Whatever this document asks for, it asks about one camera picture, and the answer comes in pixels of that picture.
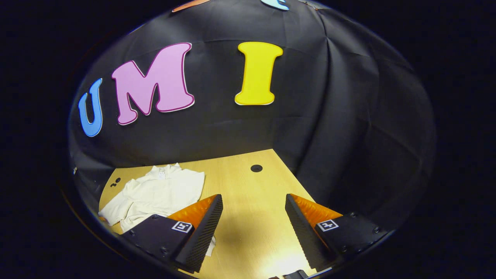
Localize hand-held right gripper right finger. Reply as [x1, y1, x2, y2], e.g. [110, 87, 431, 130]
[285, 193, 390, 272]

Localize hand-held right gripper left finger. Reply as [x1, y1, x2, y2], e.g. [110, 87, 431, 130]
[122, 194, 224, 274]

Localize white sweater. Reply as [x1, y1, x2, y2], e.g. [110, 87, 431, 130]
[98, 163, 217, 257]

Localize black backdrop cloth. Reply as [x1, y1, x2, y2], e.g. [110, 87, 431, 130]
[69, 0, 436, 233]

